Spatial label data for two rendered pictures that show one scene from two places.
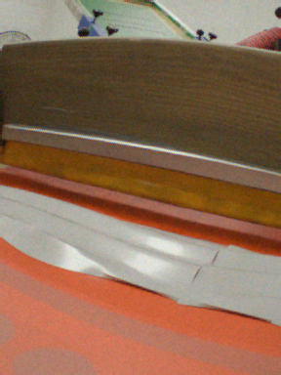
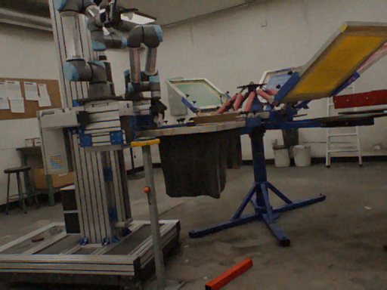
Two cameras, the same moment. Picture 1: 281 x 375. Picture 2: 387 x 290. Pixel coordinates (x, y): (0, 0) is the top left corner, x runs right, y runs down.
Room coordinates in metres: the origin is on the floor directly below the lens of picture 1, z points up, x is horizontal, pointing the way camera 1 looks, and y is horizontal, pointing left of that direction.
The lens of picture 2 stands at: (-2.67, -0.06, 1.07)
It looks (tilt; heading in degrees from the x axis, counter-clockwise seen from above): 4 degrees down; 4
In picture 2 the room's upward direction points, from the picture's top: 6 degrees counter-clockwise
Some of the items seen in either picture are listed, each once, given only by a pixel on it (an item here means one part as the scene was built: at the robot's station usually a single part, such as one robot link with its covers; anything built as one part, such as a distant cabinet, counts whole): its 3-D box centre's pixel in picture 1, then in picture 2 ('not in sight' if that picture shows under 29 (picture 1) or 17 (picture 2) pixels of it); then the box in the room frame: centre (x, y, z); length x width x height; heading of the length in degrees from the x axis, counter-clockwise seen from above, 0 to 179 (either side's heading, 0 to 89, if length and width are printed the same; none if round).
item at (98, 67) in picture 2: not in sight; (95, 72); (-0.28, 0.68, 1.42); 0.13 x 0.12 x 0.14; 140
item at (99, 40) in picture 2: not in sight; (100, 41); (-0.54, 0.55, 1.56); 0.11 x 0.08 x 0.11; 140
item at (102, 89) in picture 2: not in sight; (98, 90); (-0.28, 0.68, 1.31); 0.15 x 0.15 x 0.10
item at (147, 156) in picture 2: not in sight; (153, 214); (-0.41, 0.39, 0.48); 0.22 x 0.22 x 0.96; 63
